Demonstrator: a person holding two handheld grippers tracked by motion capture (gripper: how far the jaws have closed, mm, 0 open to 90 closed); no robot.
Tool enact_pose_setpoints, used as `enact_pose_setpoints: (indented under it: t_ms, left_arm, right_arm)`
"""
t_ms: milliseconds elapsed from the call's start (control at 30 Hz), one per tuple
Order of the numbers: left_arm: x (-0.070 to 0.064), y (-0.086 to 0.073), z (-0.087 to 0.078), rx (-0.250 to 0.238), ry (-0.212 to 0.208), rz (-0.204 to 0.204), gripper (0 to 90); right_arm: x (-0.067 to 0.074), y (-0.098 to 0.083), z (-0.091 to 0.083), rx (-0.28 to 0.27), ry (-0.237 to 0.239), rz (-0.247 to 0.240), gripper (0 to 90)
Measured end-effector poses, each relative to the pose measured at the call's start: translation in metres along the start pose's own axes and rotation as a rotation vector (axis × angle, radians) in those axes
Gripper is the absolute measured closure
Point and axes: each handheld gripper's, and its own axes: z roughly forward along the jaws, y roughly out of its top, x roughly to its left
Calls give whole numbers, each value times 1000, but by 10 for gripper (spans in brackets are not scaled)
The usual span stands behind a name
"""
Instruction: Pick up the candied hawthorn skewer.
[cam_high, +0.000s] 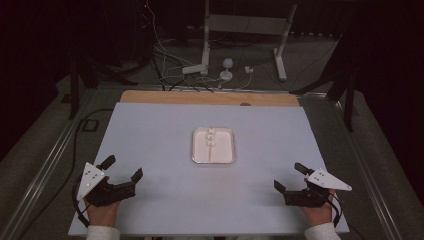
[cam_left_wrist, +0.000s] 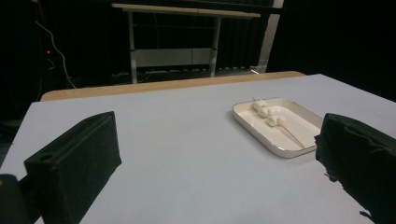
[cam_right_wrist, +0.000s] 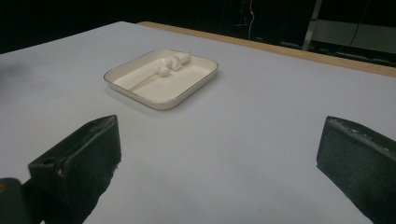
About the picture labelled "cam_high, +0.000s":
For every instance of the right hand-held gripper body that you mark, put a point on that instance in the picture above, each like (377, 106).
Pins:
(325, 180)

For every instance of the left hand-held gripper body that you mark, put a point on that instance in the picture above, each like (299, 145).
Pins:
(91, 180)

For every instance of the white square plate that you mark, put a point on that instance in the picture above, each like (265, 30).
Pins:
(221, 153)

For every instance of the thin wooden skewer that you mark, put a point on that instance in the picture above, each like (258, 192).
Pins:
(210, 155)

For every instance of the person's right hand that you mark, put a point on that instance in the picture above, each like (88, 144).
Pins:
(318, 215)

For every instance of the person's left hand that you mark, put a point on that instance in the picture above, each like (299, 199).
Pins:
(103, 215)

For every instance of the black square floor plate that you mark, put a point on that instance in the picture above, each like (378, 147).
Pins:
(89, 125)

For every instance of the white table sheet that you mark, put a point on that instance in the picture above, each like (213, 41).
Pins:
(160, 133)

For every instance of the black tripod stand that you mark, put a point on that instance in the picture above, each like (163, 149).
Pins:
(340, 83)
(86, 73)

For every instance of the wooden table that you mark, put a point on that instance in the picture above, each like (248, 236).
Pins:
(200, 97)

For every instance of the small white adapter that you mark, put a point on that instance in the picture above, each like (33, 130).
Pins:
(248, 70)

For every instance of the white power strip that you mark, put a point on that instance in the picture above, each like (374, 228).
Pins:
(193, 69)

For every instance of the white round device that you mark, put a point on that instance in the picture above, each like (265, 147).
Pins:
(227, 68)

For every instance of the white metal stand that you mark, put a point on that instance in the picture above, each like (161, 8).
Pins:
(246, 24)

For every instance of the metal floor rail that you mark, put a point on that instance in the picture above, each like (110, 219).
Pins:
(43, 173)
(370, 180)

